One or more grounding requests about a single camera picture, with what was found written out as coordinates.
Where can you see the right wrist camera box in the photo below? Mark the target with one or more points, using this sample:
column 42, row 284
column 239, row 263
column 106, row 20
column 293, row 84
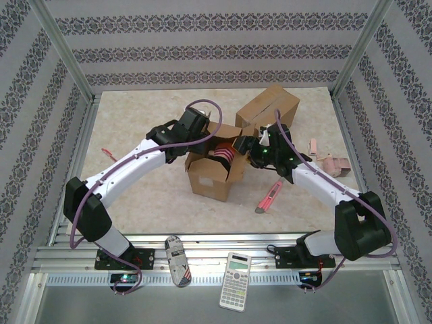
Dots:
column 265, row 133

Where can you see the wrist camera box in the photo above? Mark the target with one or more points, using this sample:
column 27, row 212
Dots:
column 265, row 133
column 202, row 111

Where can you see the red pen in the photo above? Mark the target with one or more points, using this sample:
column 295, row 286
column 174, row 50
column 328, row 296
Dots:
column 108, row 152

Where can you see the grey metal shelf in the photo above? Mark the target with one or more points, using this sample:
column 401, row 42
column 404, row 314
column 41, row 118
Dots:
column 135, row 307

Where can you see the white scientific calculator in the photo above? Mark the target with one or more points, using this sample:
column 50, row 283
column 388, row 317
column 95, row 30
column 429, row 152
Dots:
column 234, row 287

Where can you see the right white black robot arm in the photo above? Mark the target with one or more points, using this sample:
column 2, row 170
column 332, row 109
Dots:
column 320, row 179

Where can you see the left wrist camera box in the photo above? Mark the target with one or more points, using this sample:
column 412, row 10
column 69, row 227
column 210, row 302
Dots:
column 202, row 111

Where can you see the long aluminium frame rail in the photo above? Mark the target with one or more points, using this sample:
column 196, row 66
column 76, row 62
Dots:
column 216, row 243

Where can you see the pink roller toy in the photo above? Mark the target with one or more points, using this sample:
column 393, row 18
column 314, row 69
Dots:
column 341, row 165

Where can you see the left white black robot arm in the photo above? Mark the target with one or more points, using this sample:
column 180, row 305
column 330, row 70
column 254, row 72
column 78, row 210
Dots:
column 128, row 162

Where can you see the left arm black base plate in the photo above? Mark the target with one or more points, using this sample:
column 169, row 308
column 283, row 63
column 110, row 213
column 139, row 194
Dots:
column 146, row 258

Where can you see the aluminium frame post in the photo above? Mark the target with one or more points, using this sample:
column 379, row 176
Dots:
column 63, row 50
column 360, row 47

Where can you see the brown cardboard box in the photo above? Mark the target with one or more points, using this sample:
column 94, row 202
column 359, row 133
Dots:
column 263, row 104
column 209, row 187

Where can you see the aluminium side rail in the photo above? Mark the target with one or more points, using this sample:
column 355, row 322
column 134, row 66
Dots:
column 88, row 121
column 341, row 118

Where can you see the pink utility knife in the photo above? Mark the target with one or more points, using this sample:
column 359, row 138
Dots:
column 270, row 195

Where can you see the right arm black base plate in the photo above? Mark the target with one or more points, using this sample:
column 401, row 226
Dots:
column 287, row 258

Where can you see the striped plush doll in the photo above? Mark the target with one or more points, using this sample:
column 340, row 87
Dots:
column 226, row 155

